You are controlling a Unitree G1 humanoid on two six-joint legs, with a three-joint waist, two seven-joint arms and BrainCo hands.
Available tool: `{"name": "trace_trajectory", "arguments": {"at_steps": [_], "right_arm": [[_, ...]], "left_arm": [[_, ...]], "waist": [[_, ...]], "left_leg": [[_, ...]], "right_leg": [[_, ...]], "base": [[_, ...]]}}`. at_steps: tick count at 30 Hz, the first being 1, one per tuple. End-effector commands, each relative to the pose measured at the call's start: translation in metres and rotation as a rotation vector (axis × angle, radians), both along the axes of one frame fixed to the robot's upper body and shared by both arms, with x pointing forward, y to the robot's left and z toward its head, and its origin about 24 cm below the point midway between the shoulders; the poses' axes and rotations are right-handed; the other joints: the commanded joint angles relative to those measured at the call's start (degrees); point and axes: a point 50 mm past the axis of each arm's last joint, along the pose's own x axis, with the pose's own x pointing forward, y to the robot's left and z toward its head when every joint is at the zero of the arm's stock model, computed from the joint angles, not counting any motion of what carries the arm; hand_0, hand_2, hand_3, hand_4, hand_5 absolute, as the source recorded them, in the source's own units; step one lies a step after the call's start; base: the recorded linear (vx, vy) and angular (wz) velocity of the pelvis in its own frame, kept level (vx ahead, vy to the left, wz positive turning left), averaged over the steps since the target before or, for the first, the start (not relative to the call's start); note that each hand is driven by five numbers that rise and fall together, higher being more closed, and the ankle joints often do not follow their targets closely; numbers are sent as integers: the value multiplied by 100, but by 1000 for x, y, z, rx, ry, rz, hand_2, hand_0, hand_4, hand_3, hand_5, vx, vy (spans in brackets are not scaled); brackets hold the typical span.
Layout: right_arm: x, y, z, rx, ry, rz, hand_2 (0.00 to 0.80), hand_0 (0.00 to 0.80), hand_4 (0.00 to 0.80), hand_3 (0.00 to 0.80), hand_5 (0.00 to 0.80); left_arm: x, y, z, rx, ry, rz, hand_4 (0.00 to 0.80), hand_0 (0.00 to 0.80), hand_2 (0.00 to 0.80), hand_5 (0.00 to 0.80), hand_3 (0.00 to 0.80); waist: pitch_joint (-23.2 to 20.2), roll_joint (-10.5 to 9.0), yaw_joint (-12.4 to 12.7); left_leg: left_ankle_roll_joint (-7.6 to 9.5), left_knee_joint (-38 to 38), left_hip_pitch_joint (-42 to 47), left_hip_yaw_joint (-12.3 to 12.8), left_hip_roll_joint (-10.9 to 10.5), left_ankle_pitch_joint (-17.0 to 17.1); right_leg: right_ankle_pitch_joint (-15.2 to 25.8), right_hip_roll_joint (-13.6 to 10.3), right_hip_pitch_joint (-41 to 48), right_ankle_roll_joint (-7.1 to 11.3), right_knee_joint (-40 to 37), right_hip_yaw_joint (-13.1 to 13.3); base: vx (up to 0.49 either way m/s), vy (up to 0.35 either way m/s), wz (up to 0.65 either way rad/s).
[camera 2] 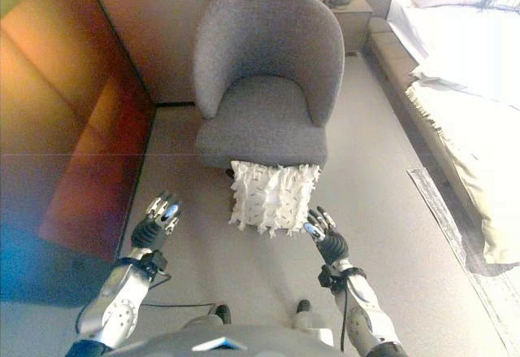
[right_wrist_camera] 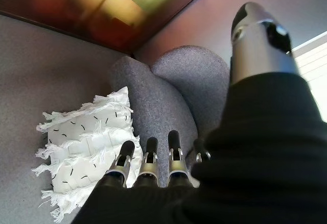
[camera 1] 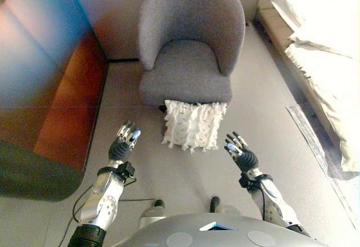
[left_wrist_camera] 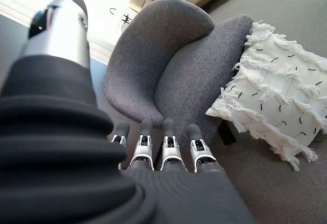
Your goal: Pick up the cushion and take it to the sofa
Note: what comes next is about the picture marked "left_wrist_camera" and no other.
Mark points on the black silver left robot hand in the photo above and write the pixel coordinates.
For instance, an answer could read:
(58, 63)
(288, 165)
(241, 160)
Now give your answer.
(58, 162)

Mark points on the white fringed cushion black dashes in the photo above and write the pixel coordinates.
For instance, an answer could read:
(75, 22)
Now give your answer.
(276, 86)

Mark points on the grey fabric tub armchair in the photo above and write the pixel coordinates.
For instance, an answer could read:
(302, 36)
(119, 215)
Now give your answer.
(163, 55)

